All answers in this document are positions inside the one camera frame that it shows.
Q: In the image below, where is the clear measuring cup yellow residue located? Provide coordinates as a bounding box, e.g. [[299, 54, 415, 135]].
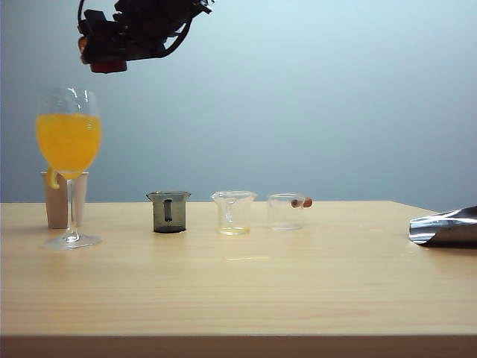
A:
[[210, 191, 257, 236]]

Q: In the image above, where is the shiny metal scoop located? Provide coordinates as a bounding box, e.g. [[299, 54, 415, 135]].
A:
[[408, 205, 477, 248]]

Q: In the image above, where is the beige paper cup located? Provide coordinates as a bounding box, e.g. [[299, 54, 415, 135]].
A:
[[40, 171, 90, 230]]

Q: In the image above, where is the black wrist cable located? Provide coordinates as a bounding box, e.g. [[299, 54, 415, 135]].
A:
[[148, 13, 195, 61]]

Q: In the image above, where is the amber measuring cup with grenadine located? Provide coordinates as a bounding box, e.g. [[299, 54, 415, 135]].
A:
[[77, 35, 128, 74]]

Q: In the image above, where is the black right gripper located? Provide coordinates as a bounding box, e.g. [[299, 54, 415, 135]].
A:
[[82, 0, 189, 64]]

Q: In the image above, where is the wine glass with orange drink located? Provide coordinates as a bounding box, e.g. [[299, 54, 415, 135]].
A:
[[36, 87, 104, 251]]

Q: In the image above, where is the dark grey measuring cup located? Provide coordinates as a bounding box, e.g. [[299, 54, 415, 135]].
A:
[[145, 191, 192, 234]]

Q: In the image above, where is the clear measuring cup wooden handle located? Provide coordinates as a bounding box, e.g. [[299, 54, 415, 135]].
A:
[[266, 192, 313, 231]]

